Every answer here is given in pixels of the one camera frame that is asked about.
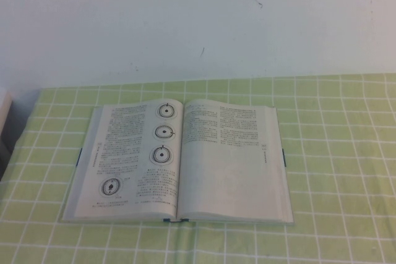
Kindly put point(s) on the hardcover technical book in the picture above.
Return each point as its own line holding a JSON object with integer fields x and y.
{"x": 216, "y": 177}

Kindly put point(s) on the green white checked tablecloth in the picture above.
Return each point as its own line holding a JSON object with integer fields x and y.
{"x": 340, "y": 152}

